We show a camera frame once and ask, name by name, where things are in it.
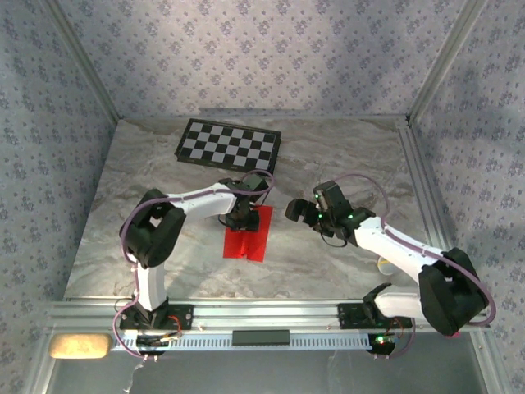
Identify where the purple cable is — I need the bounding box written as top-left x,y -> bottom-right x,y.
112,169 -> 275,363
332,172 -> 497,361

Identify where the red paper sheet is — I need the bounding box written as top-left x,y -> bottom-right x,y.
222,204 -> 274,263

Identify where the thin aluminium bar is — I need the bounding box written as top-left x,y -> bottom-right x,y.
116,107 -> 411,124

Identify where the aluminium frame leg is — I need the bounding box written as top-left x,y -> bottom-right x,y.
470,332 -> 509,394
22,332 -> 57,394

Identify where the circuit board with green light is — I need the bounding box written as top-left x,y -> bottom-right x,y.
367,316 -> 403,355

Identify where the aluminium table edge rail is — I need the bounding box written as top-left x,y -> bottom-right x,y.
395,122 -> 452,252

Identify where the aluminium frame post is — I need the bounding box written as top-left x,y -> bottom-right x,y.
40,0 -> 122,122
408,0 -> 490,122

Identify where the white slotted cable duct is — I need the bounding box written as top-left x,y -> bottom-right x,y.
110,331 -> 377,353

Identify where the black white checkerboard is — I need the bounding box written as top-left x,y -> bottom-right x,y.
174,117 -> 283,178

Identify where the wide aluminium extrusion rail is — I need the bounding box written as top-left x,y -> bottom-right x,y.
43,299 -> 492,333

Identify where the white pink cylinder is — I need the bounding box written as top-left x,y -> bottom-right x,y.
377,256 -> 398,277

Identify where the black rectangular box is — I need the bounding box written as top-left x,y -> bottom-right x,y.
231,329 -> 291,347

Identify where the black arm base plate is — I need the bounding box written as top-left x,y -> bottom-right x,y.
118,304 -> 194,332
336,302 -> 413,330

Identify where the black electronics box with wires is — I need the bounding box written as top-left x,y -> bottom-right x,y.
135,314 -> 184,356

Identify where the yellow sponge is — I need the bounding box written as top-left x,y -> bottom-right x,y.
48,332 -> 114,360

